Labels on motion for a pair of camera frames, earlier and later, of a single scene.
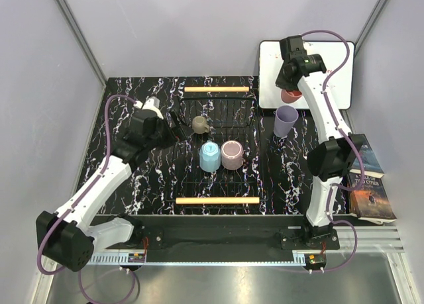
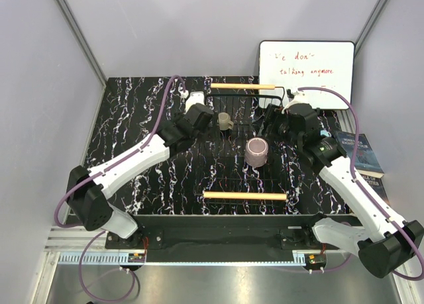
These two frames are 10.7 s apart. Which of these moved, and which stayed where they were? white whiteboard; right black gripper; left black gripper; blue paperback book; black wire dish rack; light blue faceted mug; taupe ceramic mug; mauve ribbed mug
Moved: right black gripper; taupe ceramic mug; mauve ribbed mug; light blue faceted mug; left black gripper; black wire dish rack
Stayed: white whiteboard; blue paperback book
